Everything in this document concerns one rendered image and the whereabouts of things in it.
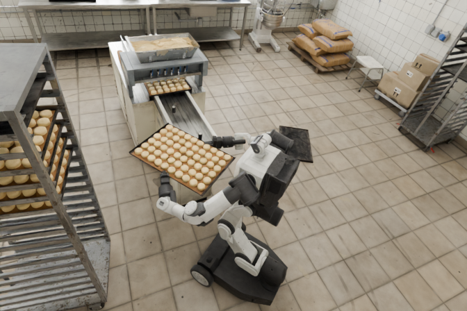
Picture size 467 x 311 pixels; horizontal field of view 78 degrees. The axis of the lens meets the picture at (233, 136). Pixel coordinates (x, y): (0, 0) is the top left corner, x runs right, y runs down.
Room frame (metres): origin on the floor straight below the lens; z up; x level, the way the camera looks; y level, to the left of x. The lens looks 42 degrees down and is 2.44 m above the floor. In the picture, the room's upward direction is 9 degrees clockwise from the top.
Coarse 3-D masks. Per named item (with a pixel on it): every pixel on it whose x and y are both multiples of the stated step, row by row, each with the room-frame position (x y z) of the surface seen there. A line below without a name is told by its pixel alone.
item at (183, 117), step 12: (180, 96) 2.24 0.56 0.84; (156, 108) 2.02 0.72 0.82; (168, 108) 2.03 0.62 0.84; (180, 108) 2.06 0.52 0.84; (156, 120) 2.04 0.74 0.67; (180, 120) 1.89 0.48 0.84; (192, 120) 1.92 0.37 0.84; (192, 132) 1.77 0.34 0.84; (204, 132) 1.79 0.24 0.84; (180, 192) 1.54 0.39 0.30; (192, 192) 1.61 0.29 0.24; (180, 204) 1.55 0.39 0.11
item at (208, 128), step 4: (184, 92) 2.27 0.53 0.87; (188, 92) 2.24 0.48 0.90; (188, 96) 2.18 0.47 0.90; (188, 100) 2.18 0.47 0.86; (192, 100) 2.13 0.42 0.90; (192, 104) 2.08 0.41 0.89; (196, 104) 2.08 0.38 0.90; (192, 108) 2.08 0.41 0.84; (196, 108) 2.02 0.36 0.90; (196, 112) 2.01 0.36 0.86; (200, 112) 1.97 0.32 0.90; (200, 116) 1.93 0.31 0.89; (200, 120) 1.93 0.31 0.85; (204, 120) 1.87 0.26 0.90; (204, 124) 1.85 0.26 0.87; (208, 124) 1.83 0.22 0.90; (208, 128) 1.78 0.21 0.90; (212, 128) 1.78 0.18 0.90; (208, 132) 1.77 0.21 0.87; (212, 132) 1.74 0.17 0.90; (212, 136) 1.71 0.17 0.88
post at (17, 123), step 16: (16, 112) 0.66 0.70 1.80; (16, 128) 0.65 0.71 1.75; (32, 144) 0.66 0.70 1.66; (32, 160) 0.65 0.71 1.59; (48, 176) 0.67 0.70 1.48; (48, 192) 0.65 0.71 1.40; (64, 208) 0.67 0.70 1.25; (64, 224) 0.65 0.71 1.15; (80, 240) 0.68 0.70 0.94; (80, 256) 0.64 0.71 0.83; (96, 288) 0.64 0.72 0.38
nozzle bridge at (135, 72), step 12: (132, 60) 2.18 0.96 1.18; (168, 60) 2.28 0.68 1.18; (180, 60) 2.31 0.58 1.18; (192, 60) 2.35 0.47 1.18; (204, 60) 2.38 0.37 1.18; (132, 72) 2.03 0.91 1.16; (144, 72) 2.16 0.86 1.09; (156, 72) 2.22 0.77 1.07; (168, 72) 2.28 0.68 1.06; (180, 72) 2.33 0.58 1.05; (192, 72) 2.37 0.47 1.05; (204, 72) 2.38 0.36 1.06; (132, 84) 2.02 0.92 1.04; (132, 96) 2.11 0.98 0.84
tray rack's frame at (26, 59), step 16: (0, 48) 1.00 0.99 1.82; (16, 48) 1.02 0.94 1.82; (32, 48) 1.04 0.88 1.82; (0, 64) 0.89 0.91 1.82; (16, 64) 0.91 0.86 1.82; (32, 64) 0.92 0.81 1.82; (0, 80) 0.79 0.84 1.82; (16, 80) 0.81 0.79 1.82; (32, 80) 0.85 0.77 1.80; (0, 96) 0.71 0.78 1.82; (16, 96) 0.72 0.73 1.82; (0, 112) 0.64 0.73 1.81; (48, 256) 0.88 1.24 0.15; (96, 256) 0.94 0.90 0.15; (0, 272) 0.66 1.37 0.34; (48, 272) 0.77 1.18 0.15; (80, 272) 0.80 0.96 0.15; (32, 288) 0.65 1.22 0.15; (64, 288) 0.68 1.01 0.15; (16, 304) 0.54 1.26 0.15; (48, 304) 0.57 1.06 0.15; (64, 304) 0.59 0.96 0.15; (80, 304) 0.60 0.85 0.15; (96, 304) 0.63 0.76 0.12
